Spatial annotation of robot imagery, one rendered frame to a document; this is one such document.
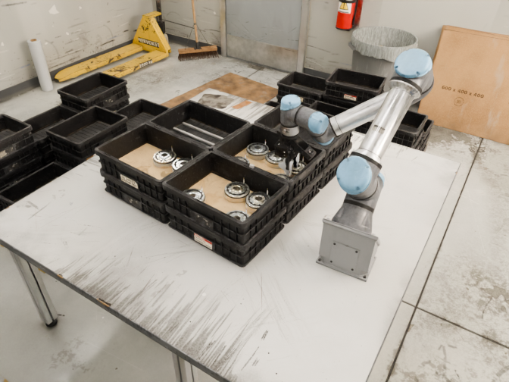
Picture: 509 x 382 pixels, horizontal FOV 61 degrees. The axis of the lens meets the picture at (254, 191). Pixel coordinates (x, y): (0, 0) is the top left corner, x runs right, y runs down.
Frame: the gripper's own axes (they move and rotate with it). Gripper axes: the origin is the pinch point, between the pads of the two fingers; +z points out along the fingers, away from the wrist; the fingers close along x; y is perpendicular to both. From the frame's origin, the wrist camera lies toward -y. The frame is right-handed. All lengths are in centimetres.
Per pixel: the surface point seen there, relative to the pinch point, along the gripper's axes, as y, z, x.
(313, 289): -34, 11, 40
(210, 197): 18.7, -1.0, 33.0
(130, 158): 66, -1, 33
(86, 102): 172, 31, -15
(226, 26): 245, 78, -253
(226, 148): 29.8, -5.2, 7.7
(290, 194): -7.6, -1.7, 14.1
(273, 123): 29.8, 2.4, -28.8
